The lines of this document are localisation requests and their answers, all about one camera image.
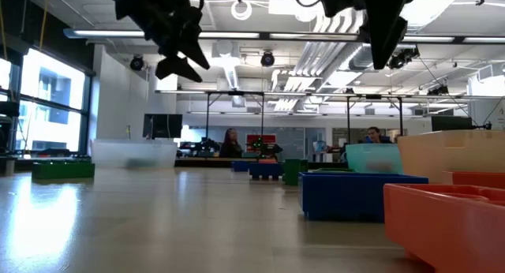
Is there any teal plastic bin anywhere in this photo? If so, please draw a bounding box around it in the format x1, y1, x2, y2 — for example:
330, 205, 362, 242
345, 143, 404, 174

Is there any person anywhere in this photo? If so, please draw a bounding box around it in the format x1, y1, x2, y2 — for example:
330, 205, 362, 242
365, 125, 392, 144
219, 127, 244, 159

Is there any yellow hanging cable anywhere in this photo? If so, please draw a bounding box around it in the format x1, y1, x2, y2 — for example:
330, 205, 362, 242
38, 0, 51, 51

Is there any black computer monitor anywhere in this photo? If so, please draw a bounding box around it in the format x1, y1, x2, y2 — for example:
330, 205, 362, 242
142, 113, 184, 140
430, 114, 473, 133

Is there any orange plastic bin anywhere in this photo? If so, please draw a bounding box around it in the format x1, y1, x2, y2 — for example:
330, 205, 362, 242
397, 129, 505, 185

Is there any silver ventilation duct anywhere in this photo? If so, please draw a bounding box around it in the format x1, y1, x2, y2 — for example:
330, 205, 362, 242
346, 26, 458, 71

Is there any white ceiling ring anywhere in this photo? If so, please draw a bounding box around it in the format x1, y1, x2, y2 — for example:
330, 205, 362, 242
230, 0, 253, 21

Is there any blue plastic bin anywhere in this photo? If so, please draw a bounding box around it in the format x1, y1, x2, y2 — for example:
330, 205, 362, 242
298, 171, 429, 223

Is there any red toy brick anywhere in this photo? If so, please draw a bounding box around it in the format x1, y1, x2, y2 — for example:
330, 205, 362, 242
443, 170, 505, 190
383, 182, 505, 273

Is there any overhead light bar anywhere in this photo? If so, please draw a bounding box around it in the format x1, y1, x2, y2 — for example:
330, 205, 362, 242
62, 27, 505, 45

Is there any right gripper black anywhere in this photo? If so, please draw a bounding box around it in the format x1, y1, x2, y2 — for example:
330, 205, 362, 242
317, 0, 417, 71

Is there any red wall sign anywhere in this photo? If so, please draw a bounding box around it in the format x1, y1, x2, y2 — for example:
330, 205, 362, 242
245, 133, 278, 148

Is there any black equipment stand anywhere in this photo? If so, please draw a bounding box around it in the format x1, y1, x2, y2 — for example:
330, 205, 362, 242
0, 100, 21, 176

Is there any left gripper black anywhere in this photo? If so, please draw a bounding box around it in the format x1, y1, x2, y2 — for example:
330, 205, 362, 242
98, 0, 211, 84

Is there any black aluminium table frame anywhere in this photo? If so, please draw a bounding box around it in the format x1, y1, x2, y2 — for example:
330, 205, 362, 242
0, 155, 349, 171

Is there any clear plastic bin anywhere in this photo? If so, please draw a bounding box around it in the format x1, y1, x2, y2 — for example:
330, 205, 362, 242
90, 137, 178, 170

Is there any large bright window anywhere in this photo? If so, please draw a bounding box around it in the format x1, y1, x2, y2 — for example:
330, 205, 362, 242
0, 47, 92, 155

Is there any black ceiling spotlight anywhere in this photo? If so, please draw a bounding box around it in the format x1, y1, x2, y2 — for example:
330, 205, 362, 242
129, 54, 145, 72
260, 50, 276, 68
428, 84, 451, 96
394, 46, 421, 71

